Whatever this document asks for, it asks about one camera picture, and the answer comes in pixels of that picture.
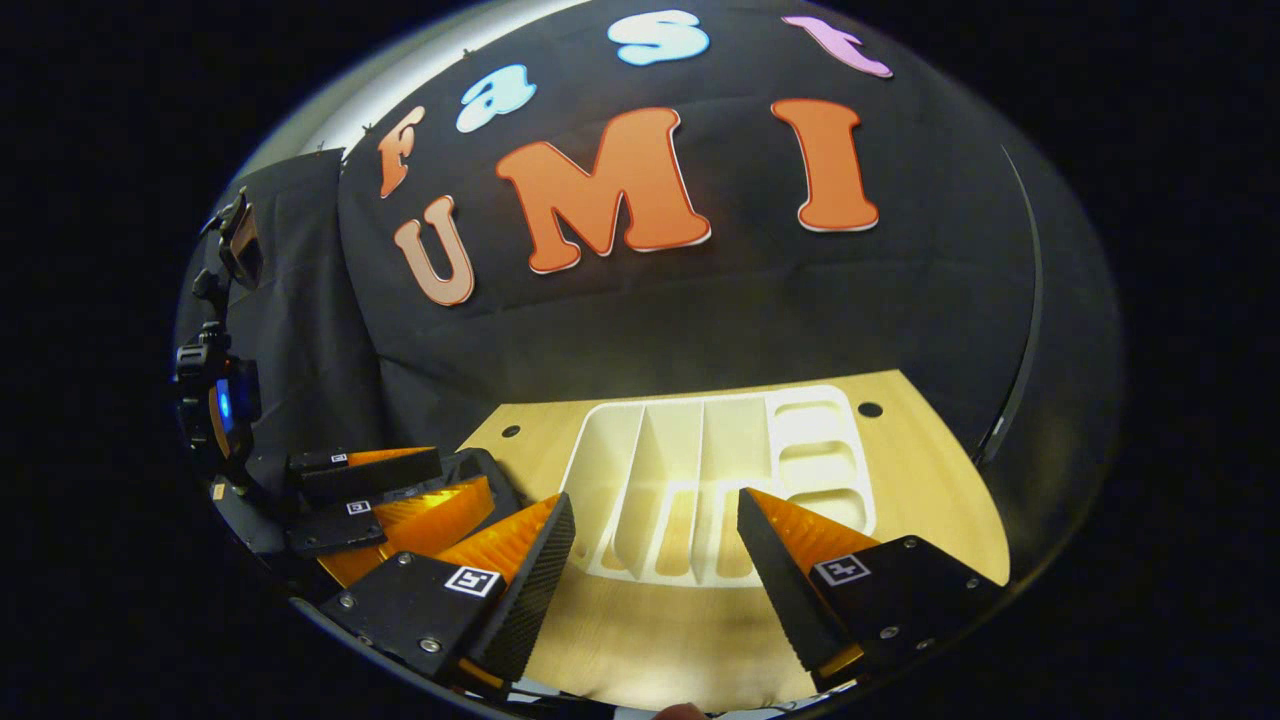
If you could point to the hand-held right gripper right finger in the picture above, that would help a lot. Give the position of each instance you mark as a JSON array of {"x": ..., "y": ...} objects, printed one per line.
[{"x": 790, "y": 590}]

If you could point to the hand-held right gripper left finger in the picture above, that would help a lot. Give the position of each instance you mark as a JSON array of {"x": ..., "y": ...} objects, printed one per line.
[{"x": 530, "y": 590}]

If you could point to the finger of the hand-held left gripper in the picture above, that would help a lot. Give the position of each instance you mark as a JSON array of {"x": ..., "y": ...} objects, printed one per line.
[
  {"x": 330, "y": 530},
  {"x": 370, "y": 472}
]

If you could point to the black schoolbag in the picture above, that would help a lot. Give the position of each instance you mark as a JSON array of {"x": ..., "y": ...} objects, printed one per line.
[{"x": 470, "y": 460}]

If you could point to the cream plastic bookshelf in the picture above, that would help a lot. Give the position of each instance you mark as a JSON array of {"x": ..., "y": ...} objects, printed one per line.
[{"x": 680, "y": 470}]

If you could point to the thin grey pole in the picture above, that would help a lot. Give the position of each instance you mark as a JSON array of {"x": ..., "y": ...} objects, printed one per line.
[{"x": 1030, "y": 300}]

